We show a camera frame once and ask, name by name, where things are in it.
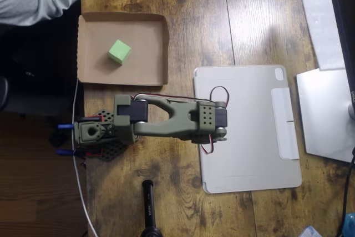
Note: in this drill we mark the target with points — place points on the green foam cube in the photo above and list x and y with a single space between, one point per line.
117 51

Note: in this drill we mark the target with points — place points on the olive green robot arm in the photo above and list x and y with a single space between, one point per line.
180 117

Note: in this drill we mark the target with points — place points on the brown cardboard tray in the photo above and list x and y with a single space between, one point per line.
144 62

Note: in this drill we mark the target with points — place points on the tablet in beige case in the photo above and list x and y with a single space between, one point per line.
249 151

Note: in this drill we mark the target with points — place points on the silver monitor stand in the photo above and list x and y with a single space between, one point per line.
324 115

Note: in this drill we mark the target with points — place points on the white and blue packet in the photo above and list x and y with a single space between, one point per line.
310 232

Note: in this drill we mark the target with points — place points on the white foam sheet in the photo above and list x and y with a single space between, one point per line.
319 12

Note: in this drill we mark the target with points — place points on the blue round object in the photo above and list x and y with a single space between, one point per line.
350 226

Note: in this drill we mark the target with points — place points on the black computer monitor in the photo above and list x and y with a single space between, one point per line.
346 12

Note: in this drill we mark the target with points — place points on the black chair armrest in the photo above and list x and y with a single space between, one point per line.
4 92

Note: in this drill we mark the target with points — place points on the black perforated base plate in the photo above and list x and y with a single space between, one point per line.
111 152

